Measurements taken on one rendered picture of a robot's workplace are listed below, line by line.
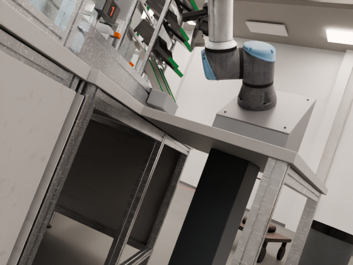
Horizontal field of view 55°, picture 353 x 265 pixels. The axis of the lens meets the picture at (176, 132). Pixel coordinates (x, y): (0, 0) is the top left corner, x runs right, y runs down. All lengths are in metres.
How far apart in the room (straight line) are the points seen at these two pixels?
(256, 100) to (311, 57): 10.18
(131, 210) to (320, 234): 2.72
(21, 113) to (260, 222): 0.57
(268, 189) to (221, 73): 0.54
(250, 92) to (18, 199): 0.89
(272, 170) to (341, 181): 9.49
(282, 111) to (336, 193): 9.04
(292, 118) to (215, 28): 0.42
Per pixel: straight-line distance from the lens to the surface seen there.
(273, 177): 0.84
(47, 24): 0.63
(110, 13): 1.44
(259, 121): 1.24
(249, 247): 0.85
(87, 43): 0.81
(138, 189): 1.43
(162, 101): 1.26
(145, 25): 1.87
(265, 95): 1.30
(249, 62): 1.24
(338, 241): 3.87
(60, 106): 0.68
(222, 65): 1.23
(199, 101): 11.96
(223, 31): 1.22
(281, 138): 1.19
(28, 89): 0.60
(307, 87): 11.07
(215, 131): 0.89
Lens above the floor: 0.75
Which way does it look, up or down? 4 degrees up
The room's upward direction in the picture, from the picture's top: 21 degrees clockwise
